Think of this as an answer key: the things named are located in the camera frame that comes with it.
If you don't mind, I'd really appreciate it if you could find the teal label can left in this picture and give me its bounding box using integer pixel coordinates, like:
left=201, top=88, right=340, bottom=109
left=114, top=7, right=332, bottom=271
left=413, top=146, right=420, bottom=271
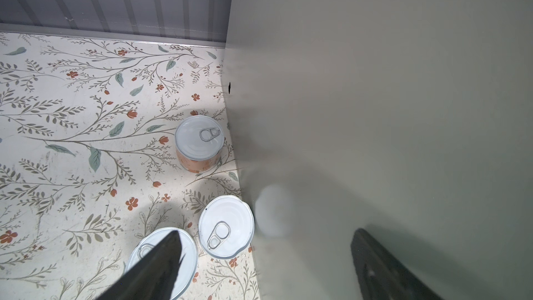
left=198, top=195, right=255, bottom=260

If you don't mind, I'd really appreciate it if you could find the white metal cabinet counter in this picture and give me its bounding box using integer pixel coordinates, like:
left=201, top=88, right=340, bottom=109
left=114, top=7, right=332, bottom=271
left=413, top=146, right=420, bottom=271
left=223, top=0, right=532, bottom=299

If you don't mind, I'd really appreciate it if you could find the orange label can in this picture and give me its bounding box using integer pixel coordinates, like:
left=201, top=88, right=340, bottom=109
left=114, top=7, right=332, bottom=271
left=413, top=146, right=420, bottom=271
left=174, top=115, right=225, bottom=173

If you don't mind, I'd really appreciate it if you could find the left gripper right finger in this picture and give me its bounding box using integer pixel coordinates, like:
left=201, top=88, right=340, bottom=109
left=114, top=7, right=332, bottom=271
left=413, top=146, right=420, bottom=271
left=351, top=228, right=441, bottom=300

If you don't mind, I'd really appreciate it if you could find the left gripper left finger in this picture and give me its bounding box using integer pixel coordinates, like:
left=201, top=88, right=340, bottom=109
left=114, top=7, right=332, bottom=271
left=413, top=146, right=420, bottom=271
left=98, top=231, right=183, bottom=300

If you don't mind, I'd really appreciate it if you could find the pink label can left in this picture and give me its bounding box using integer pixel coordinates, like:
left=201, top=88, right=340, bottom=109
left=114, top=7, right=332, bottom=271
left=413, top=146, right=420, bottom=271
left=124, top=227, right=198, bottom=300

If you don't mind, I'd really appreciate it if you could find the floral patterned mat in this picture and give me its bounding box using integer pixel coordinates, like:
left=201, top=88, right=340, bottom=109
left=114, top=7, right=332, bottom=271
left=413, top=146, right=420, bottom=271
left=1, top=32, right=241, bottom=299

